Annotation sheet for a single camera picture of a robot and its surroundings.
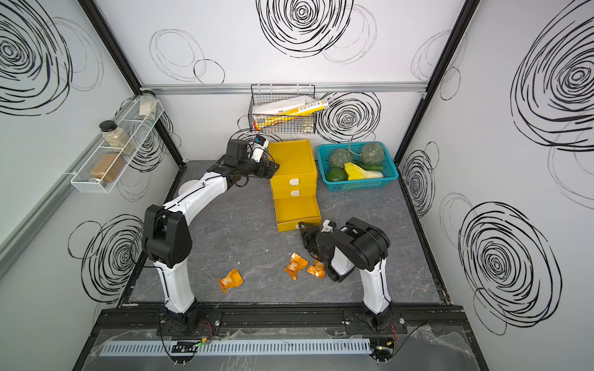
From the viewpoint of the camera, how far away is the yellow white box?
84 centimetres

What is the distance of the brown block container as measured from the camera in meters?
0.67

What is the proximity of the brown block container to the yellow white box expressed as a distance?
462mm
